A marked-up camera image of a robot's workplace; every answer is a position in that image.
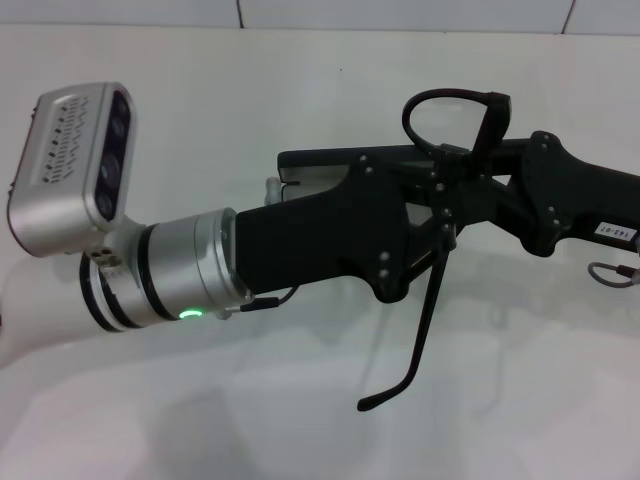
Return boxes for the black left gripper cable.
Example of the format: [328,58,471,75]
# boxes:
[238,285,297,314]

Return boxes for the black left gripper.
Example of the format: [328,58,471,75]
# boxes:
[234,153,469,305]

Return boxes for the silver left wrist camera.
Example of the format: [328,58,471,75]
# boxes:
[7,81,140,260]

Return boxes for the grey right gripper cable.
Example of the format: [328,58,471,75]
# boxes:
[587,260,640,290]

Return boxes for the black glasses case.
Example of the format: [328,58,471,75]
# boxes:
[277,144,436,201]

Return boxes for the black glasses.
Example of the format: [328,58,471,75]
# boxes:
[357,87,512,414]

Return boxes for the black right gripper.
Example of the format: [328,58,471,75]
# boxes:
[447,129,640,259]

